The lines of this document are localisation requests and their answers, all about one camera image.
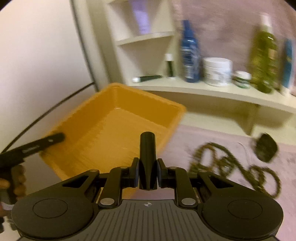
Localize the blue tube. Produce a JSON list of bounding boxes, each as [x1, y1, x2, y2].
[[280, 39, 295, 96]]

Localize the lavender tube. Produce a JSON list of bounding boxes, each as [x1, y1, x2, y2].
[[129, 0, 151, 35]]

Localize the dark green tube white cap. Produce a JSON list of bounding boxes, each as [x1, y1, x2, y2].
[[132, 75, 162, 83]]

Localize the pink towel cloth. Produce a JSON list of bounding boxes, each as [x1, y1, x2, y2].
[[138, 0, 296, 241]]

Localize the green oil spray bottle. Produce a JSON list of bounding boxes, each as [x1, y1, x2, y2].
[[249, 13, 278, 93]]

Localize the small green-label jar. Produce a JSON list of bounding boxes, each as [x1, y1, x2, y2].
[[233, 71, 252, 89]]

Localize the orange plastic tray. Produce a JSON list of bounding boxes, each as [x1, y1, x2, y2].
[[40, 83, 186, 180]]

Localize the white shelf unit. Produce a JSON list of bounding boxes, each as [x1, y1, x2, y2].
[[71, 1, 295, 138]]

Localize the blue spray bottle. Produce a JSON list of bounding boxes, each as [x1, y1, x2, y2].
[[181, 20, 201, 83]]

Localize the brown beaded necklace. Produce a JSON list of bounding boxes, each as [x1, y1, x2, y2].
[[188, 142, 282, 199]]

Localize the small dark vial white cap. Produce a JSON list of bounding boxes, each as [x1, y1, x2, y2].
[[165, 53, 175, 78]]

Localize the black wristwatch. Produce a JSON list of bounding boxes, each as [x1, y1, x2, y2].
[[253, 133, 278, 163]]

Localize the left hand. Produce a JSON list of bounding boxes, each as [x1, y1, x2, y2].
[[0, 164, 26, 218]]

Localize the white thin cable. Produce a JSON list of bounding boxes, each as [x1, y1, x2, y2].
[[237, 141, 253, 165]]

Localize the white cream jar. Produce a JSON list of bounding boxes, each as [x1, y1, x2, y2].
[[203, 57, 232, 87]]

